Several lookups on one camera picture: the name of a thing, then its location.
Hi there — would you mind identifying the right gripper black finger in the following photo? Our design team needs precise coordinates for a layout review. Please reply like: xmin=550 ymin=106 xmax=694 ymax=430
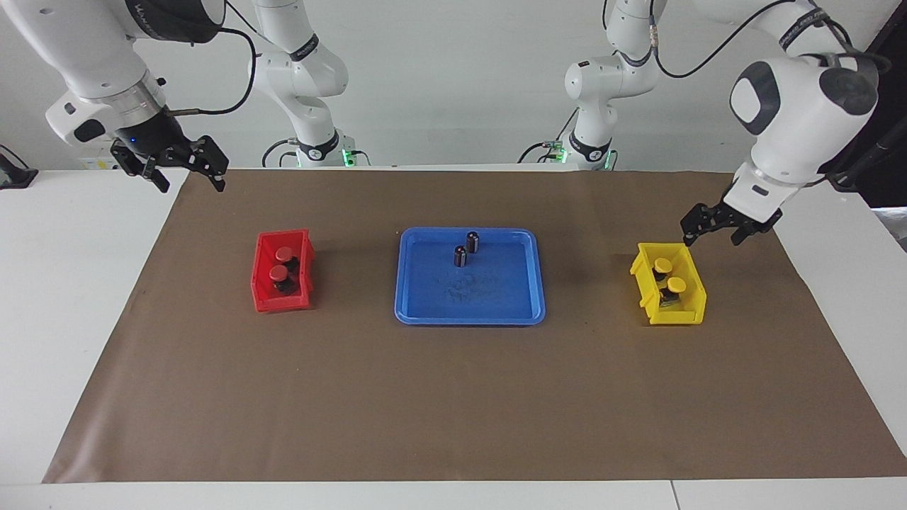
xmin=169 ymin=134 xmax=230 ymax=193
xmin=109 ymin=137 xmax=171 ymax=194

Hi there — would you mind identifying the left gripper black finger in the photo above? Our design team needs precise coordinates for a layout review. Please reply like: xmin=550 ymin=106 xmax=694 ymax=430
xmin=680 ymin=203 xmax=728 ymax=248
xmin=731 ymin=220 xmax=770 ymax=247

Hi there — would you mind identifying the yellow plastic bin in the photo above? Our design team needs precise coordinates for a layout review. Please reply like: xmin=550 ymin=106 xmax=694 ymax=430
xmin=630 ymin=242 xmax=708 ymax=327

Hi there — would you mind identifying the black device at table edge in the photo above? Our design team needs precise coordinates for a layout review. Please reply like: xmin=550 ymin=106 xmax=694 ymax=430
xmin=0 ymin=144 xmax=38 ymax=190

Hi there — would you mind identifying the black stand pole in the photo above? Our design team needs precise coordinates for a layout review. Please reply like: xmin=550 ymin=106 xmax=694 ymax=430
xmin=826 ymin=113 xmax=907 ymax=193

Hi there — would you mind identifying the grey plastic sheet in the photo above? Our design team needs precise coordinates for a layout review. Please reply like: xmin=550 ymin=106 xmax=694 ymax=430
xmin=874 ymin=207 xmax=907 ymax=254

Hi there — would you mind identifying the red plastic bin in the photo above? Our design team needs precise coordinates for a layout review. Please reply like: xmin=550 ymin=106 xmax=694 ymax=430
xmin=250 ymin=228 xmax=316 ymax=314

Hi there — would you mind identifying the blue plastic tray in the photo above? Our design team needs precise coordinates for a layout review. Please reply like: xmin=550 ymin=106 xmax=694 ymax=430
xmin=394 ymin=227 xmax=547 ymax=327

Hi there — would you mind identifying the brown paper mat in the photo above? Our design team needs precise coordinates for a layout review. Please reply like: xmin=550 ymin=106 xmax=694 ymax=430
xmin=43 ymin=168 xmax=907 ymax=485

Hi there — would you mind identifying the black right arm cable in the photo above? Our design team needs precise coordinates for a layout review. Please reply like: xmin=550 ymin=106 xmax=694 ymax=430
xmin=167 ymin=27 xmax=257 ymax=116

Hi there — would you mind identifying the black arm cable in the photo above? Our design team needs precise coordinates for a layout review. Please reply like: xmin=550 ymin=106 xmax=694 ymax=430
xmin=648 ymin=0 xmax=890 ymax=80
xmin=167 ymin=27 xmax=257 ymax=116

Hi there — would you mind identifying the black right base cable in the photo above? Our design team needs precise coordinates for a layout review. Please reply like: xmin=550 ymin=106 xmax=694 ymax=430
xmin=261 ymin=138 xmax=371 ymax=169

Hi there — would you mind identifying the black base cable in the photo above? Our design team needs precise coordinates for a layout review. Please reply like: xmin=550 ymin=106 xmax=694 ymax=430
xmin=517 ymin=110 xmax=579 ymax=165
xmin=261 ymin=138 xmax=371 ymax=169

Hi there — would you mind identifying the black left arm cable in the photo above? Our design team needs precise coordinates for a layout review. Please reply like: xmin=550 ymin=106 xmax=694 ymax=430
xmin=648 ymin=0 xmax=890 ymax=80

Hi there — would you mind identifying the black left base cable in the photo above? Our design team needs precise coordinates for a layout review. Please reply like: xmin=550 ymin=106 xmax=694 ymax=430
xmin=517 ymin=110 xmax=579 ymax=165

